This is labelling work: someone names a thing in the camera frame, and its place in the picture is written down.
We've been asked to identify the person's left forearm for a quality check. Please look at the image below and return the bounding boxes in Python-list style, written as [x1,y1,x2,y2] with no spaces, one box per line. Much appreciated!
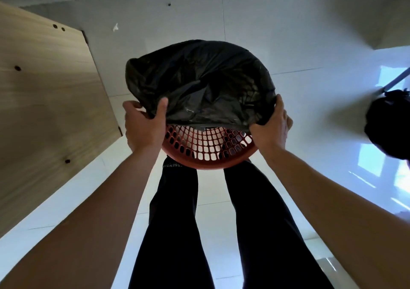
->
[0,144,161,289]

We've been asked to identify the grey metal bar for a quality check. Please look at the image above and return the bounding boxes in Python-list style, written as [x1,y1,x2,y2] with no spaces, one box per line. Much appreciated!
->
[382,67,410,93]

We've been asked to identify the person's left hand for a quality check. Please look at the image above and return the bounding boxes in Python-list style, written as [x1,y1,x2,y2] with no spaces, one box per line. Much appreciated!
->
[123,97,169,153]

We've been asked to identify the black backpack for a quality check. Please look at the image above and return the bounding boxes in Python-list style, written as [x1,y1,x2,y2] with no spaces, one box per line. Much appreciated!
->
[364,88,410,161]

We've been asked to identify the red plastic mesh bin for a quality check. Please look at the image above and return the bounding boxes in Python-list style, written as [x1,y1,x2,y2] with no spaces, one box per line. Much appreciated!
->
[161,124,258,171]

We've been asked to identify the person's black trousers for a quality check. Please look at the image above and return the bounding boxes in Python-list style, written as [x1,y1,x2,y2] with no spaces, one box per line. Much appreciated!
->
[128,156,335,289]

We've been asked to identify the black plastic trash bag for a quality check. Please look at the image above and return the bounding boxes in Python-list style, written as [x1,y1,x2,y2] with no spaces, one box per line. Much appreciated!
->
[125,39,278,132]

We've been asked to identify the light wooden desk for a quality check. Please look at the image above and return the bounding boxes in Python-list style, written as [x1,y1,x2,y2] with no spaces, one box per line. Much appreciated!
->
[0,2,123,238]

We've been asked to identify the person's right forearm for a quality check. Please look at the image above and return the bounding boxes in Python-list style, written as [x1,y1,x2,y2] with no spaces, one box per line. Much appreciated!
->
[259,147,410,289]

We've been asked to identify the person's right hand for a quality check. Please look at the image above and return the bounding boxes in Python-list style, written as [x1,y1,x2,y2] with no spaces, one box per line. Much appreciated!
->
[249,94,294,153]

